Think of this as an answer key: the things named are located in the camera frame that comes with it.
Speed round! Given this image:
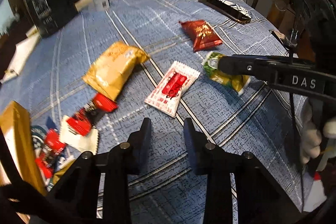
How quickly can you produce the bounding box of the green pea snack packet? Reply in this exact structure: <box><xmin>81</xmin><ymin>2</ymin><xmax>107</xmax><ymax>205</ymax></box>
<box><xmin>202</xmin><ymin>51</ymin><xmax>251</xmax><ymax>96</ymax></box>

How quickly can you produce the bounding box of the dark red snack packet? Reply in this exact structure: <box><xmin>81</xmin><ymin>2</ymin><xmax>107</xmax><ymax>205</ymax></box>
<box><xmin>179</xmin><ymin>20</ymin><xmax>223</xmax><ymax>52</ymax></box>

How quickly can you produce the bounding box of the red black candy packet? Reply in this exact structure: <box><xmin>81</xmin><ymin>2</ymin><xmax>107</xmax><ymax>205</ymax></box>
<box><xmin>66</xmin><ymin>93</ymin><xmax>118</xmax><ymax>136</ymax></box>

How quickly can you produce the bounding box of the white red snack packet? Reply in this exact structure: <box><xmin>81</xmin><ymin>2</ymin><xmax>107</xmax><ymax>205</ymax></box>
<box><xmin>145</xmin><ymin>60</ymin><xmax>201</xmax><ymax>118</ymax></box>

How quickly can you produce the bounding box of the golden yellow snack packet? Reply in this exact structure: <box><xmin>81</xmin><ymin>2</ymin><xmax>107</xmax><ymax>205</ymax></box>
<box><xmin>83</xmin><ymin>41</ymin><xmax>150</xmax><ymax>101</ymax></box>

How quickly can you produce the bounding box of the white gloved hand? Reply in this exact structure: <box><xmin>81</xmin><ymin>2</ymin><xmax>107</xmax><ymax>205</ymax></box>
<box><xmin>300</xmin><ymin>98</ymin><xmax>335</xmax><ymax>165</ymax></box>

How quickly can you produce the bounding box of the black silver foil packet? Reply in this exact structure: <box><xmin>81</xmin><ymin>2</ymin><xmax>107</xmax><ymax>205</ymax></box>
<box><xmin>198</xmin><ymin>0</ymin><xmax>251</xmax><ymax>24</ymax></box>

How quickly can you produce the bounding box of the wooden chair right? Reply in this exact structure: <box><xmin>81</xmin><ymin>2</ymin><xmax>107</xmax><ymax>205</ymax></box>
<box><xmin>252</xmin><ymin>0</ymin><xmax>315</xmax><ymax>61</ymax></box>

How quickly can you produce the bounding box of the blue plaid tablecloth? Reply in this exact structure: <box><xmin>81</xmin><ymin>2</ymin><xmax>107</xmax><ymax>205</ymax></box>
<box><xmin>1</xmin><ymin>0</ymin><xmax>305</xmax><ymax>223</ymax></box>

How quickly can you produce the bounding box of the gold cardboard tray box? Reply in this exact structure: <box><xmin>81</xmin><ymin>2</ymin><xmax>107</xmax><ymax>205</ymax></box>
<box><xmin>1</xmin><ymin>101</ymin><xmax>47</xmax><ymax>196</ymax></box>

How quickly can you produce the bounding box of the white notebook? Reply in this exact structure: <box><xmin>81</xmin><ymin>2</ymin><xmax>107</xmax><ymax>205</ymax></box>
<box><xmin>1</xmin><ymin>32</ymin><xmax>41</xmax><ymax>84</ymax></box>

